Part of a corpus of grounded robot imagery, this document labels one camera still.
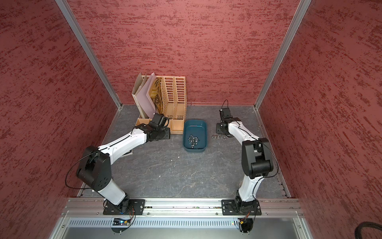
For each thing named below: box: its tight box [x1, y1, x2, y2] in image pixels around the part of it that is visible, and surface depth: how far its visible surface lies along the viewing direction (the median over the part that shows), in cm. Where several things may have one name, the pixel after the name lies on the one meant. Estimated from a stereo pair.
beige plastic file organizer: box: [135, 76, 188, 135], surface depth 109 cm
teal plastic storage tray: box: [183, 119, 208, 153], surface depth 102 cm
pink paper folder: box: [135, 72, 157, 119], surface depth 93 cm
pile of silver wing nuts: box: [187, 133, 200, 149], surface depth 100 cm
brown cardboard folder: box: [131, 72, 149, 120], surface depth 92 cm
